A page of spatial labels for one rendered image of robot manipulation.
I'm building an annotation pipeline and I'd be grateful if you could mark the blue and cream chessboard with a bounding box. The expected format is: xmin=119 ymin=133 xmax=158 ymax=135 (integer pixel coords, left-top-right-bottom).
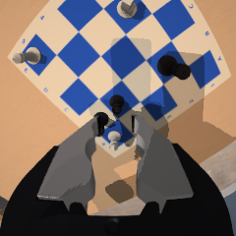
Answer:
xmin=8 ymin=0 xmax=231 ymax=158

